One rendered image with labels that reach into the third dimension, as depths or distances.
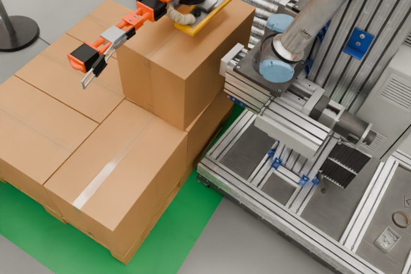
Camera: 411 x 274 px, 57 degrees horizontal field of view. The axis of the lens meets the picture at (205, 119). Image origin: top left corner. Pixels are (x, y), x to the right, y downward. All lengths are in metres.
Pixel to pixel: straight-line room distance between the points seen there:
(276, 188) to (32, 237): 1.38
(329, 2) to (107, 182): 1.21
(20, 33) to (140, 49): 1.77
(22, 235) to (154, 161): 0.93
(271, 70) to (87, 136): 1.03
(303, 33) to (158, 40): 0.76
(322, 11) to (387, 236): 1.46
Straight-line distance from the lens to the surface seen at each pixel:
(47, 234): 2.37
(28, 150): 1.98
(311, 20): 1.19
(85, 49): 1.37
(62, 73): 2.24
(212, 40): 1.76
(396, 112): 1.58
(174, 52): 1.70
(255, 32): 2.46
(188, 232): 2.26
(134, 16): 1.49
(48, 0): 3.65
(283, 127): 1.50
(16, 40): 3.31
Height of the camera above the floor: 2.14
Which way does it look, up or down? 55 degrees down
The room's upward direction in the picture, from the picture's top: 6 degrees clockwise
